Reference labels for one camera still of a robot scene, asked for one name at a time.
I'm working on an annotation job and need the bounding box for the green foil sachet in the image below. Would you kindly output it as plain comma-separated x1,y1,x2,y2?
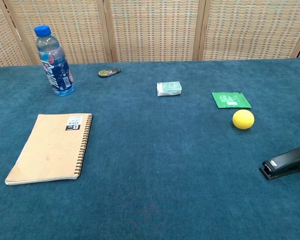
211,91,252,110

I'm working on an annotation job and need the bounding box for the black stapler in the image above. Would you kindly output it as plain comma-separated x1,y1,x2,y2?
259,144,300,181

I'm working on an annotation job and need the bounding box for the blue felt table cloth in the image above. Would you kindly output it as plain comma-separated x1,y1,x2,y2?
0,57,300,240

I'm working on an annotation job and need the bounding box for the pale green tissue pack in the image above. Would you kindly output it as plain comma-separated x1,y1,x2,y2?
156,80,183,97

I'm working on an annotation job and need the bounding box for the blue sports drink bottle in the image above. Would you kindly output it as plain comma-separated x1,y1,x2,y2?
34,25,76,97

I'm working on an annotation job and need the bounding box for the woven wooden folding screen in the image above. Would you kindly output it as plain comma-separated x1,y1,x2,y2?
0,0,300,68

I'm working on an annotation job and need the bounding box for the yellow ball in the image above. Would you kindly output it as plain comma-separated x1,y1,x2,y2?
232,109,255,130

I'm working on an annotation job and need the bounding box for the brown spiral notebook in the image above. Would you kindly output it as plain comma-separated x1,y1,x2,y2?
4,113,94,186

